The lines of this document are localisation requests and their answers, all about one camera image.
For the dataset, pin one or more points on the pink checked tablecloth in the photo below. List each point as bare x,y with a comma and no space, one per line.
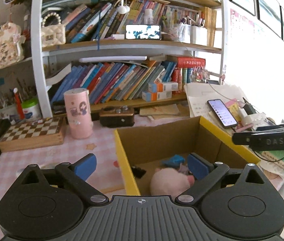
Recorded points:
231,198

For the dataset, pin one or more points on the white sheet music paper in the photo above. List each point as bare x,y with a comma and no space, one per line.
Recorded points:
199,93

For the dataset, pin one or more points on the row of leaning books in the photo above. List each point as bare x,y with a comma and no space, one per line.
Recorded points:
112,81

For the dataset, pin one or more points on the wooden board pieces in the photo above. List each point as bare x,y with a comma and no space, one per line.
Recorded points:
165,111

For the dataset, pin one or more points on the red dictionary book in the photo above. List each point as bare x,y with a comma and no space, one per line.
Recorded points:
191,62

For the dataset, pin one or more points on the green lid jar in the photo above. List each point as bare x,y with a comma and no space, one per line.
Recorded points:
31,109

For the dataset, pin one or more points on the wooden chess board box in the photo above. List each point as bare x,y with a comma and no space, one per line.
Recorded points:
32,135

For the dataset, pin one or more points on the black smartphone on table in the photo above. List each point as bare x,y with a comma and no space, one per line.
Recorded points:
223,114

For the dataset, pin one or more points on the floral paper house ornament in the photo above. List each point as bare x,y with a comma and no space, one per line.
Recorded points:
11,41

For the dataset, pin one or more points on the pink plush paw toy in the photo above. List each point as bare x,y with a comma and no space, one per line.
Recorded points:
169,181

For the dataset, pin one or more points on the orange white box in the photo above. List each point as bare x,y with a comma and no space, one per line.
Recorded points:
149,97
162,86

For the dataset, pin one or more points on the white bookshelf frame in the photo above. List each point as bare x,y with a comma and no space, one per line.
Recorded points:
95,32

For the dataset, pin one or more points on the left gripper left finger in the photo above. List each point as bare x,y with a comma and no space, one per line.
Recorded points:
74,178

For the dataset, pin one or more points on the orange white box lower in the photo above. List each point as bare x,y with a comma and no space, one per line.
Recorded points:
149,97

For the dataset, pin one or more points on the red bottle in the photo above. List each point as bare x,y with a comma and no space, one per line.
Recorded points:
18,104

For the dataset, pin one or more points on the green thick book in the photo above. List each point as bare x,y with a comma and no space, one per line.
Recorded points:
276,157

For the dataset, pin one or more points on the white pen holder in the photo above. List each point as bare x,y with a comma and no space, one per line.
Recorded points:
198,35

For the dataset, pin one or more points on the brown vintage radio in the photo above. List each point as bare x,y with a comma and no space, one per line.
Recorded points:
114,117

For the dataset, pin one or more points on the yellow cardboard box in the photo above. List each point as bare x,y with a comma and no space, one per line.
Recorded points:
147,146

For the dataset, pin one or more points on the orange white box upper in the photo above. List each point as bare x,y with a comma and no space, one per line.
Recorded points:
162,86

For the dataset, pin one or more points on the white quilted handbag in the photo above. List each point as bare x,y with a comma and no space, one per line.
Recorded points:
54,34

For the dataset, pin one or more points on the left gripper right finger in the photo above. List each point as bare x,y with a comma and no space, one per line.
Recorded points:
208,176

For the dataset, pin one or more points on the pink cylindrical cup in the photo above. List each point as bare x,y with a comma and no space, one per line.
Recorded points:
78,113

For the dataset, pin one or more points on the blue cloth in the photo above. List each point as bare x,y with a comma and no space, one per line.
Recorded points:
174,162

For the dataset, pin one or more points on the black binder clip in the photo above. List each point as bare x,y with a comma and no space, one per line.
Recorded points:
137,172

